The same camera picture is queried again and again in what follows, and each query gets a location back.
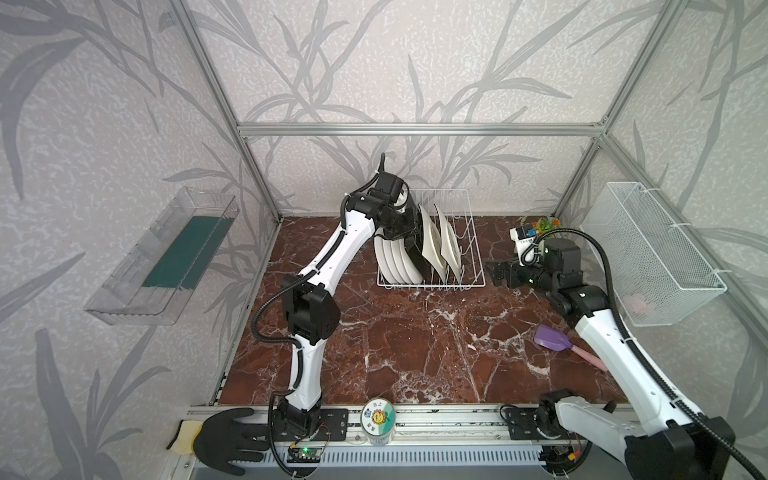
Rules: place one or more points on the clear plastic wall shelf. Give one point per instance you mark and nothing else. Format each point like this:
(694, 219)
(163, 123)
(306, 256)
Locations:
(152, 285)

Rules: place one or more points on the square white plate rear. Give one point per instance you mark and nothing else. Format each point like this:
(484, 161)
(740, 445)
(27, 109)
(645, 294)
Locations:
(450, 249)

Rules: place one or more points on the white mesh wall basket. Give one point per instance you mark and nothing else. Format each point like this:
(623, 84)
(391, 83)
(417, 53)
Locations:
(650, 254)

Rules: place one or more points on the round tape roll green label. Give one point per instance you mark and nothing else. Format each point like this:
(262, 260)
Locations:
(378, 420)

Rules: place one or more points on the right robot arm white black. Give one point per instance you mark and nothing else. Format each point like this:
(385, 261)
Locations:
(672, 438)

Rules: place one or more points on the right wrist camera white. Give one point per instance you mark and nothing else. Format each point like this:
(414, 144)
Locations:
(523, 236)

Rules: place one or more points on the white pot artificial flowers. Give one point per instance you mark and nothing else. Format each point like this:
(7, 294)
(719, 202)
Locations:
(542, 226)

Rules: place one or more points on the purple scoop pink handle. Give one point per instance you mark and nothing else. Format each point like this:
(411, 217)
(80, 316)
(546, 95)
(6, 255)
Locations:
(557, 341)

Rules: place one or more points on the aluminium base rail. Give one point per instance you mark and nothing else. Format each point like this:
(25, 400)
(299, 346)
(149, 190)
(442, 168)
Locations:
(463, 435)

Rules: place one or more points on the white wire dish rack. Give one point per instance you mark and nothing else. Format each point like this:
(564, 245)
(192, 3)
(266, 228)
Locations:
(455, 204)

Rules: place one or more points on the left green circuit board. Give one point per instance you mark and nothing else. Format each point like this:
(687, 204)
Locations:
(298, 454)

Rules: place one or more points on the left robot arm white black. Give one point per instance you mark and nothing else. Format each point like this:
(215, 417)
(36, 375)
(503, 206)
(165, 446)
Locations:
(312, 316)

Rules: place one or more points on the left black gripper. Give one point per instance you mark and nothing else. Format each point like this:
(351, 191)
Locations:
(411, 241)

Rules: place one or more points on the square floral plate black rim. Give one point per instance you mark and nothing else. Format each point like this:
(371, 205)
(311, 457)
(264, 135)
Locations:
(414, 244)

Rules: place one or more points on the black glove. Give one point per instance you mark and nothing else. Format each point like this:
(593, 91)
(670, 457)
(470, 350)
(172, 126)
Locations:
(223, 440)

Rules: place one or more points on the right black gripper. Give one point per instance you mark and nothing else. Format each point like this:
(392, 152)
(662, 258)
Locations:
(504, 273)

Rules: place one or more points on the square white plate black rim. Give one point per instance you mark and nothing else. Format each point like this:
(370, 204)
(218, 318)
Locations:
(430, 245)

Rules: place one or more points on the pink object in basket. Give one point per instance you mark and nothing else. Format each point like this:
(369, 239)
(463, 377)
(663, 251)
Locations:
(637, 305)

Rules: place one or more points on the round white plate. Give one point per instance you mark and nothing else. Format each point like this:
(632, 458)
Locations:
(411, 272)
(381, 260)
(393, 277)
(399, 264)

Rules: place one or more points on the yellow sponge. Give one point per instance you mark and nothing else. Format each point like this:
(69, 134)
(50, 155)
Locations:
(182, 443)

